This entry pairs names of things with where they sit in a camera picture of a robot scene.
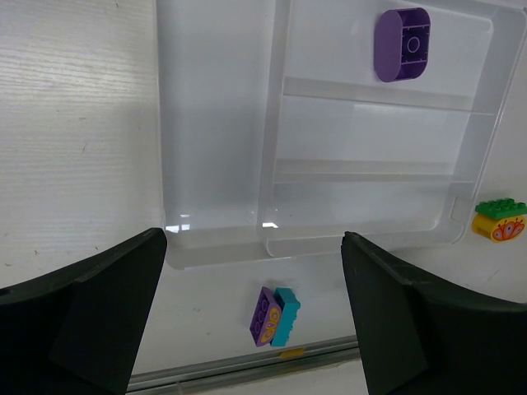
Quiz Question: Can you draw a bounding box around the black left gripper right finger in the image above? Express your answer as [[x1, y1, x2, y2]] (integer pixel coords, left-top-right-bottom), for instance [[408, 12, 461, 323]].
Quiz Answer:
[[341, 232, 526, 394]]

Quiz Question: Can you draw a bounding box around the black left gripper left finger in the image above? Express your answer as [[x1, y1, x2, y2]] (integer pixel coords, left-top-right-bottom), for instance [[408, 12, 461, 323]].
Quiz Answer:
[[1, 228, 167, 394]]

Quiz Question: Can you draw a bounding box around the teal lego brick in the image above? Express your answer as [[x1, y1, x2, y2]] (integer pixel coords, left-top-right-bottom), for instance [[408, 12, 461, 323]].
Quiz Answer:
[[271, 287, 301, 347]]

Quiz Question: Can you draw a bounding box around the yellow orange printed lego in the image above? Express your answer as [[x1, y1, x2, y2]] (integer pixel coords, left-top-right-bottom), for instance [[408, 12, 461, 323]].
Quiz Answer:
[[472, 214, 526, 243]]

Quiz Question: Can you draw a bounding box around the purple lego brick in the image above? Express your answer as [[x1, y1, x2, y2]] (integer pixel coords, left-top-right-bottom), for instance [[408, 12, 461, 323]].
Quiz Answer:
[[250, 286, 282, 347]]

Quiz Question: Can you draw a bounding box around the green lego plate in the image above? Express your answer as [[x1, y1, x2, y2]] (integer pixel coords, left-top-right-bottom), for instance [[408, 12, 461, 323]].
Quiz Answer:
[[475, 198, 527, 220]]

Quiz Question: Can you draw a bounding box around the purple rounded lego block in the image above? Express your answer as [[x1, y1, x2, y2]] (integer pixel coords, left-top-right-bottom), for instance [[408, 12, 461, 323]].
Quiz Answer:
[[374, 7, 431, 82]]

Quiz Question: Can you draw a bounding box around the clear plastic divided tray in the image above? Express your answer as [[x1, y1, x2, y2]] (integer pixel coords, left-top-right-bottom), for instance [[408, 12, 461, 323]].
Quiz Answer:
[[156, 1, 526, 269]]

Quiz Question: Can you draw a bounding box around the aluminium front rail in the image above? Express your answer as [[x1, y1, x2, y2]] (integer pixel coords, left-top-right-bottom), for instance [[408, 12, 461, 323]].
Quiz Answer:
[[127, 336, 360, 394]]

